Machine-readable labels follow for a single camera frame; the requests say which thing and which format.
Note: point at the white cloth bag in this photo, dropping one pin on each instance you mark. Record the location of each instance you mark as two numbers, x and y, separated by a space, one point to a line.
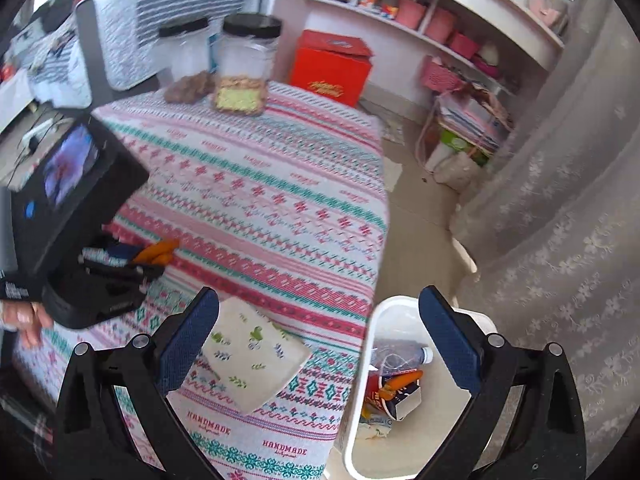
455 170

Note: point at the pink bucket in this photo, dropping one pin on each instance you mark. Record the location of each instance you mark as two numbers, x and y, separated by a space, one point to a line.
441 25
411 14

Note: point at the patterned woven tablecloth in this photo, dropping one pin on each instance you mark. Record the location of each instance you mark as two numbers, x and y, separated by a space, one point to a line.
280 200

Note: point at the chair with striped quilted cover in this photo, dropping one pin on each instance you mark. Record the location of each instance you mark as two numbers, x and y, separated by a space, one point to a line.
125 30

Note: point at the person's left hand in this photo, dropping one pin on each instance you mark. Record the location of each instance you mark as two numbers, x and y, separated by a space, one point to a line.
27 322

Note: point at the floral folded cloth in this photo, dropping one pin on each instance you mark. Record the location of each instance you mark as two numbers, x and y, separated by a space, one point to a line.
255 355

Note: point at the red snack wrapper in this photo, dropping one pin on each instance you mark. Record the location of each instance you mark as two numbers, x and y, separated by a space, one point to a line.
372 390

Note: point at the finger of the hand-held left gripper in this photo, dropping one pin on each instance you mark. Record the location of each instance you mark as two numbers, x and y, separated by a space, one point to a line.
112 251
130 274

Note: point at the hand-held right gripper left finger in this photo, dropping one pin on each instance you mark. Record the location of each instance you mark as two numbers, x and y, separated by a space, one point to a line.
187 332

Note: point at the stack of paper bags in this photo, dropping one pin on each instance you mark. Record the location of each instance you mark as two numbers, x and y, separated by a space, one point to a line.
475 120

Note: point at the white trash bin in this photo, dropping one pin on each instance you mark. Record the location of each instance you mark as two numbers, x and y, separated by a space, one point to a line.
410 450

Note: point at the orange carrot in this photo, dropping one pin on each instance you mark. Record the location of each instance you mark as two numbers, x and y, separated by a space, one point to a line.
400 382

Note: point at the peanut jar with black lid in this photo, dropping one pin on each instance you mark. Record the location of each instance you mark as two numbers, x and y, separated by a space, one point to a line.
247 65

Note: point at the green tissue packet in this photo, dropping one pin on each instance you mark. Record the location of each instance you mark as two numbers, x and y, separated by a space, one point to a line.
454 141

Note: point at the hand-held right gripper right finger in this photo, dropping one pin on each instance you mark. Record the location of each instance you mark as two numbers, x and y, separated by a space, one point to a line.
447 342

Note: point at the blue booklet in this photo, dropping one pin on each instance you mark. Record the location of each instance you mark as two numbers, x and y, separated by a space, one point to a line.
215 52

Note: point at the orange peel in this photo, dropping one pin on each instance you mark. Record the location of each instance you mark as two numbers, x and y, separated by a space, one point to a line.
157 252

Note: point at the clear jar with brown snacks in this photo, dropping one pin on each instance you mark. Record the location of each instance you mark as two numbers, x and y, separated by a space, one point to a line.
185 65

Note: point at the clear plastic bottle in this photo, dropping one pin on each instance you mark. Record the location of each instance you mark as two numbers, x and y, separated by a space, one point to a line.
400 355

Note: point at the red gift box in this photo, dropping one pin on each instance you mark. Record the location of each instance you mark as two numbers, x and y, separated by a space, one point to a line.
330 67

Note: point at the cluttered desk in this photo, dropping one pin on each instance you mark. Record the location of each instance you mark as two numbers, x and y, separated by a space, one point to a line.
30 85

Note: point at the blue and white paper box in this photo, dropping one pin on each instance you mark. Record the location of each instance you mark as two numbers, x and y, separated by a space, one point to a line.
402 402

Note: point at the plaid cloth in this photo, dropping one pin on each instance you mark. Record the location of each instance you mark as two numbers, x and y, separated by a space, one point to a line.
25 425

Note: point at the white lace curtain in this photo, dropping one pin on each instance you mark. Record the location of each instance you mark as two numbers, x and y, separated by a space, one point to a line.
565 240

